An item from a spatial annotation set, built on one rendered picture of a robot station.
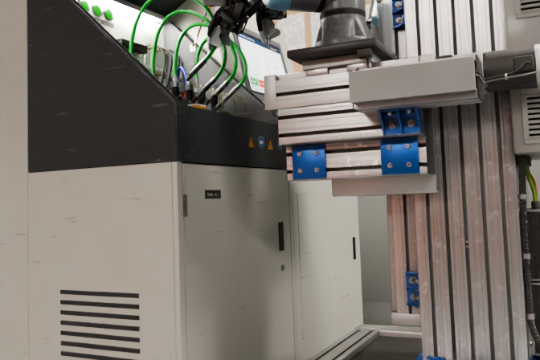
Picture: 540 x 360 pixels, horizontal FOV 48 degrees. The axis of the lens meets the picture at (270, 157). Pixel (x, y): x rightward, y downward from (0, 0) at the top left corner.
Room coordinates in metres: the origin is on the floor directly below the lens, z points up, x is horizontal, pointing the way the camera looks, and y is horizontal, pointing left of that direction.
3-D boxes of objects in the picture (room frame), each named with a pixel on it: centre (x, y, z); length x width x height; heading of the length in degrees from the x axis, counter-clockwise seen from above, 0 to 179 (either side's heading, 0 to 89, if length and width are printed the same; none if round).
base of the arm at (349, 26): (1.51, -0.20, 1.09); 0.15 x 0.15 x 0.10
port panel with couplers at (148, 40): (2.40, 0.44, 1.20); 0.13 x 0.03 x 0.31; 152
